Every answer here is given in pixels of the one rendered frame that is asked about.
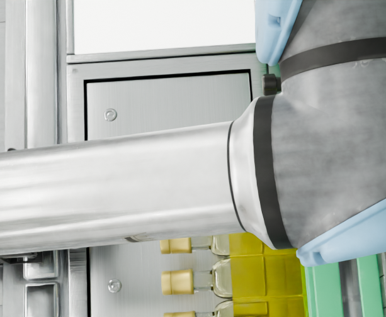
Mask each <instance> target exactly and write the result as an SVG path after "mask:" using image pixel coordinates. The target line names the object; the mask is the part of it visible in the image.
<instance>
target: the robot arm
mask: <svg viewBox="0 0 386 317"><path fill-rule="evenodd" d="M255 42H256V55H257V57H258V60H259V61H260V62H261V63H263V64H268V65H269V66H275V65H276V64H277V63H278V64H279V67H280V76H281V90H282V92H281V93H280V94H274V95H269V96H260V97H257V98H255V99H254V100H253V101H252V103H251V104H250V105H249V106H248V108H247V109H246V110H245V112H244V113H243V114H242V116H241V117H240V118H238V119H237V120H235V121H227V122H221V123H213V124H207V125H198V126H189V127H184V128H175V129H170V130H161V131H152V132H147V133H138V134H133V135H124V136H115V137H110V138H101V139H95V140H87V141H81V142H72V143H64V144H58V145H49V146H44V147H35V148H26V149H21V150H17V149H15V148H9V149H8V150H7V152H0V263H5V264H8V265H11V264H32V263H43V251H49V250H62V249H69V248H73V249H77V248H82V247H95V246H102V245H115V244H123V243H136V242H149V241H157V240H168V239H176V238H189V237H197V236H210V235H223V234H231V233H244V232H250V233H253V234H254V235H256V236H257V237H258V238H259V239H260V240H261V241H263V242H264V243H265V244H266V245H267V246H269V247H270V248H271V249H273V250H282V249H290V248H297V249H298V250H297V251H296V255H297V257H298V258H299V259H300V263H301V264H302V265H303V266H304V267H314V266H318V265H324V264H330V263H335V262H341V261H345V260H350V259H356V258H360V257H365V256H369V255H374V254H378V253H383V252H386V0H256V3H255ZM18 257H28V258H29V259H34V258H35V260H29V261H18Z"/></svg>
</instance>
